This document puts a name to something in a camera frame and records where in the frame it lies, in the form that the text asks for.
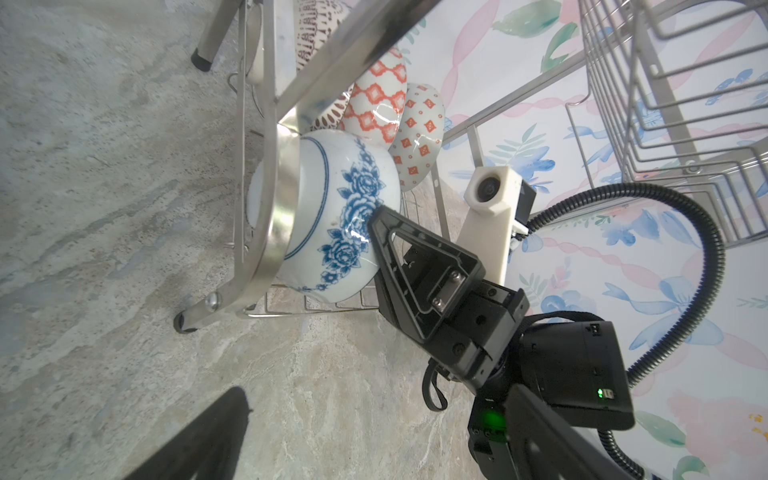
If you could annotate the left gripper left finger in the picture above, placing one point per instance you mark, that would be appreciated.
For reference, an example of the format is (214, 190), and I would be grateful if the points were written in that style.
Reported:
(207, 448)

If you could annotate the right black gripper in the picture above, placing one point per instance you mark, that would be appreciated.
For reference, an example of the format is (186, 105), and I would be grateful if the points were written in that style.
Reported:
(429, 288)

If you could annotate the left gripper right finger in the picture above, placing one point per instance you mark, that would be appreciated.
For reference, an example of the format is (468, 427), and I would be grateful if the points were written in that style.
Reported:
(542, 445)

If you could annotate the blue white floral bowl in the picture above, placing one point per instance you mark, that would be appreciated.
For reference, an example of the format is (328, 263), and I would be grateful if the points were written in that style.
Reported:
(343, 180)

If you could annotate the pale green patterned bowl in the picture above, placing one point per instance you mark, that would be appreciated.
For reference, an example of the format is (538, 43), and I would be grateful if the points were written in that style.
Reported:
(419, 138)

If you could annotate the dark blue patterned bowl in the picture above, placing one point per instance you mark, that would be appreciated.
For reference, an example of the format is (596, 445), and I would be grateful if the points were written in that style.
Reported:
(377, 100)

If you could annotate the white maroon patterned bowl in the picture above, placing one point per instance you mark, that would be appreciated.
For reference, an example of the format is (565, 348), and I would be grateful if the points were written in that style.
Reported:
(314, 22)

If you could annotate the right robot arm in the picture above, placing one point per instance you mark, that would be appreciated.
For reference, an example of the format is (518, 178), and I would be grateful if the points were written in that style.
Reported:
(537, 380)

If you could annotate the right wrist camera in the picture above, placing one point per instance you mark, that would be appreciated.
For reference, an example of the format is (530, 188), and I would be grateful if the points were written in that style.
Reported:
(500, 203)

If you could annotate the chrome wire dish rack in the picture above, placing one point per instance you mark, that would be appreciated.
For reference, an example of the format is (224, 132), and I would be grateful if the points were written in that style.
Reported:
(520, 106)

